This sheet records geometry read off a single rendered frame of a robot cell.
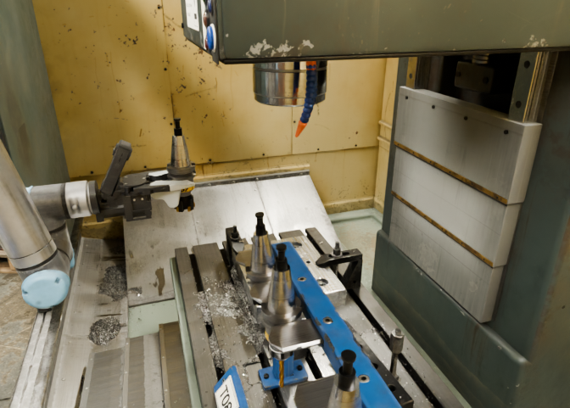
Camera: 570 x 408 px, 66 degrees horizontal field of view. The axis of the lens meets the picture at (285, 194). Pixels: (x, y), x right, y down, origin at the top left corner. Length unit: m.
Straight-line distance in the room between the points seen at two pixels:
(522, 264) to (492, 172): 0.22
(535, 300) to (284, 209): 1.19
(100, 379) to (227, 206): 0.95
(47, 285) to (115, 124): 1.18
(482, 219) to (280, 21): 0.73
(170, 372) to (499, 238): 0.89
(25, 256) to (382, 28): 0.70
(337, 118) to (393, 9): 1.52
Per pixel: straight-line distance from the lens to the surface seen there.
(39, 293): 0.91
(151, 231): 1.93
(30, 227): 0.87
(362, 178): 2.35
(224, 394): 0.96
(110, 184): 0.98
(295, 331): 0.65
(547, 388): 1.36
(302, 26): 0.63
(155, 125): 1.98
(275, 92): 0.91
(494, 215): 1.12
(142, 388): 1.28
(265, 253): 0.74
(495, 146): 1.08
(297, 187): 2.13
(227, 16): 0.60
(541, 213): 1.08
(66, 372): 1.50
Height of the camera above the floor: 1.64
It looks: 24 degrees down
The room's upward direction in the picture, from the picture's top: straight up
